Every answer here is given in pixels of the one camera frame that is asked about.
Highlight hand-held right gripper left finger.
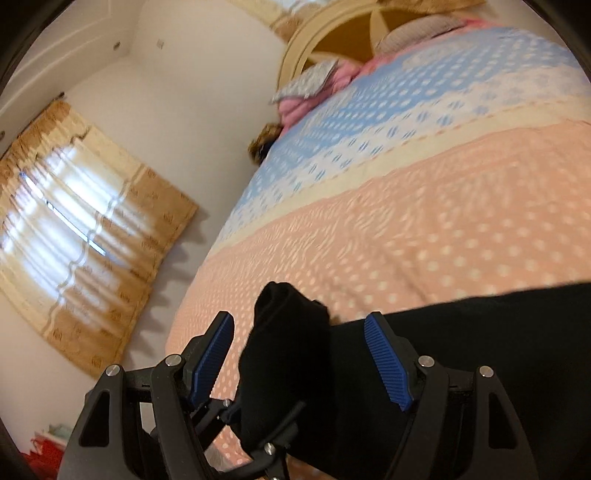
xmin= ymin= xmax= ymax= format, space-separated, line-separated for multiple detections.
xmin=58 ymin=311 xmax=236 ymax=480

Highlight pink bed sheet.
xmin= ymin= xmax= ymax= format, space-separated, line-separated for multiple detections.
xmin=355 ymin=48 xmax=398 ymax=79

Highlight cream and brown headboard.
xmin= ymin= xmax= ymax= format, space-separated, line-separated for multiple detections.
xmin=276 ymin=0 xmax=402 ymax=88

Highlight polka dot bed blanket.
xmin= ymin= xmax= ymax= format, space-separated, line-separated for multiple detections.
xmin=164 ymin=25 xmax=591 ymax=480

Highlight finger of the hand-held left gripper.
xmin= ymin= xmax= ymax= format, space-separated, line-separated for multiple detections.
xmin=205 ymin=401 xmax=309 ymax=480
xmin=190 ymin=398 xmax=243 ymax=428

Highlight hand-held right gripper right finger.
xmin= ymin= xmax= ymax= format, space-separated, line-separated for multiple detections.
xmin=364 ymin=311 xmax=539 ymax=480

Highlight brown patterned bag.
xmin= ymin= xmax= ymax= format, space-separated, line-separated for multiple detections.
xmin=248 ymin=122 xmax=283 ymax=164

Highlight black pants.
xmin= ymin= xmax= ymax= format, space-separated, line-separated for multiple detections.
xmin=238 ymin=281 xmax=591 ymax=480

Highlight grey patterned pillow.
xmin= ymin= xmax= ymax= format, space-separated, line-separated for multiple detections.
xmin=270 ymin=59 xmax=340 ymax=104

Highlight beige floral curtain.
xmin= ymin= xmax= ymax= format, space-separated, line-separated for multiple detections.
xmin=0 ymin=99 xmax=199 ymax=379

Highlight red object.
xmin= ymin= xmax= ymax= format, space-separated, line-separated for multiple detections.
xmin=21 ymin=427 xmax=70 ymax=480

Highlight folded pink blanket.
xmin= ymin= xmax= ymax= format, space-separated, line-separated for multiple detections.
xmin=277 ymin=58 xmax=365 ymax=127

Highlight striped pillow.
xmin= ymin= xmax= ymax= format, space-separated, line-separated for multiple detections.
xmin=374 ymin=16 xmax=467 ymax=51

